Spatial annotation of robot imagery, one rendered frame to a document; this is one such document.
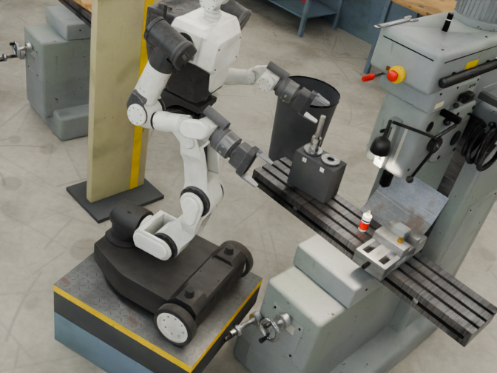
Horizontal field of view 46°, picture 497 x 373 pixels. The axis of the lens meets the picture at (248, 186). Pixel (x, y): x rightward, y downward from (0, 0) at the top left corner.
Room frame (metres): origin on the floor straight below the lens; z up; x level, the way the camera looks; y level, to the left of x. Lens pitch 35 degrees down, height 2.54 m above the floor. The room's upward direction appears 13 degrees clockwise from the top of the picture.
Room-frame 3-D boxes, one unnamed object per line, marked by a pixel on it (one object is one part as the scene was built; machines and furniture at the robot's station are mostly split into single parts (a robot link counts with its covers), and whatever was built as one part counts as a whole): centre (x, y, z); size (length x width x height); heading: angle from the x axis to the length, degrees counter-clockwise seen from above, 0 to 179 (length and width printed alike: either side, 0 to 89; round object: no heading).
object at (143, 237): (2.07, 0.34, 0.68); 0.21 x 0.20 x 0.13; 69
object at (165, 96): (2.08, 0.36, 1.37); 0.28 x 0.13 x 0.18; 69
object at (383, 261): (2.00, -0.66, 0.98); 0.35 x 0.15 x 0.11; 143
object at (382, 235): (1.98, -0.64, 1.02); 0.15 x 0.06 x 0.04; 53
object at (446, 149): (2.27, -0.68, 1.47); 0.24 x 0.19 x 0.26; 51
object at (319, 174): (2.37, -0.30, 1.03); 0.22 x 0.12 x 0.20; 58
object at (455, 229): (2.60, -0.95, 0.78); 0.50 x 0.47 x 1.56; 141
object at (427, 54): (2.13, -0.57, 1.81); 0.47 x 0.26 x 0.16; 141
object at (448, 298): (2.12, -0.56, 0.89); 1.24 x 0.23 x 0.08; 51
